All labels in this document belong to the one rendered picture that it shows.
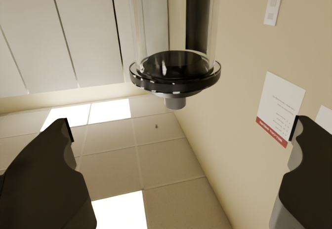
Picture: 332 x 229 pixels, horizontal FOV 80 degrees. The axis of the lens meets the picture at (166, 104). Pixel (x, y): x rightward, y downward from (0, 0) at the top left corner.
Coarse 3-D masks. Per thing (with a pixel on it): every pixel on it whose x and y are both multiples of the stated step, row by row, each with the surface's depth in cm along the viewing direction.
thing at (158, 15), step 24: (144, 0) 17; (168, 0) 16; (192, 0) 17; (216, 0) 18; (144, 24) 18; (168, 24) 17; (192, 24) 18; (216, 24) 20; (144, 48) 19; (168, 48) 18; (192, 48) 19; (144, 72) 21; (168, 72) 20; (192, 72) 20; (216, 72) 21
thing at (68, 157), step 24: (48, 144) 9; (24, 168) 8; (48, 168) 8; (72, 168) 9; (24, 192) 7; (48, 192) 7; (72, 192) 7; (0, 216) 6; (24, 216) 6; (48, 216) 6; (72, 216) 6
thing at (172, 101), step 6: (162, 96) 22; (168, 96) 22; (174, 96) 22; (180, 96) 22; (186, 96) 22; (168, 102) 25; (174, 102) 25; (180, 102) 25; (168, 108) 26; (174, 108) 25; (180, 108) 25
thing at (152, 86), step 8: (136, 80) 21; (208, 80) 20; (216, 80) 21; (152, 88) 20; (160, 88) 20; (168, 88) 20; (176, 88) 19; (184, 88) 20; (192, 88) 20; (200, 88) 20
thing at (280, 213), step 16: (304, 128) 10; (320, 128) 10; (304, 144) 9; (320, 144) 8; (304, 160) 8; (320, 160) 8; (288, 176) 7; (304, 176) 7; (320, 176) 7; (288, 192) 6; (304, 192) 6; (320, 192) 6; (288, 208) 6; (304, 208) 6; (320, 208) 6; (272, 224) 7; (288, 224) 6; (304, 224) 6; (320, 224) 6
